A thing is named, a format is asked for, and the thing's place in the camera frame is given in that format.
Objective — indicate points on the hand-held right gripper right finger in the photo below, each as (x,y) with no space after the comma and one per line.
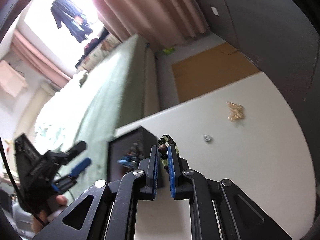
(172,175)

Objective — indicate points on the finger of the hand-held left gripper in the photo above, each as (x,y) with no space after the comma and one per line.
(76,150)
(80,166)

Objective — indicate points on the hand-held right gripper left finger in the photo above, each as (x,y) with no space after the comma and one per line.
(154,175)

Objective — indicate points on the black square jewelry box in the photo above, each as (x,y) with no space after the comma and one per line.
(125,152)

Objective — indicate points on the person's left hand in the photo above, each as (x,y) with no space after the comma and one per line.
(50,210)

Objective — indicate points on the cream headboard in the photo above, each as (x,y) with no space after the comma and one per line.
(30,105)

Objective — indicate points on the bed with green sheet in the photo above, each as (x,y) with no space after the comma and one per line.
(115,85)

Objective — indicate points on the pile of small wooden blocks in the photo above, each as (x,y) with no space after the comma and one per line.
(235,111)

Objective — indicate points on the pale hanging cloth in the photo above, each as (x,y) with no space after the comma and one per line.
(12,77)

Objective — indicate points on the pink curtain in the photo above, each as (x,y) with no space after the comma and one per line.
(40,60)
(155,10)

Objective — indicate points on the floral pillow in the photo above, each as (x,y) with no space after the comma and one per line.
(100,50)

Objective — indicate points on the flat brown cardboard sheet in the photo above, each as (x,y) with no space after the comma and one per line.
(207,70)

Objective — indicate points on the green packet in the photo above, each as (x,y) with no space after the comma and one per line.
(168,51)

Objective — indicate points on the dark hanging clothes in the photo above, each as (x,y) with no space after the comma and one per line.
(70,17)

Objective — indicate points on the dark grey wardrobe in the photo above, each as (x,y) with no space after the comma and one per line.
(275,30)

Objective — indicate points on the white wall socket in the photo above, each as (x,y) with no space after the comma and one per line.
(215,10)

